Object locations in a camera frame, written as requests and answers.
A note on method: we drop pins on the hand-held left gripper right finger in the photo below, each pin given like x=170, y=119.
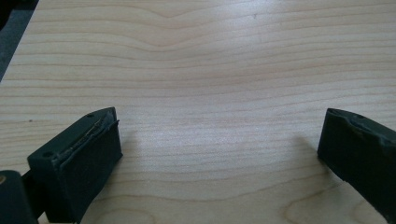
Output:
x=358, y=149

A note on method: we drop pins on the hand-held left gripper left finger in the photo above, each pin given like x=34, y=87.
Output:
x=81, y=161

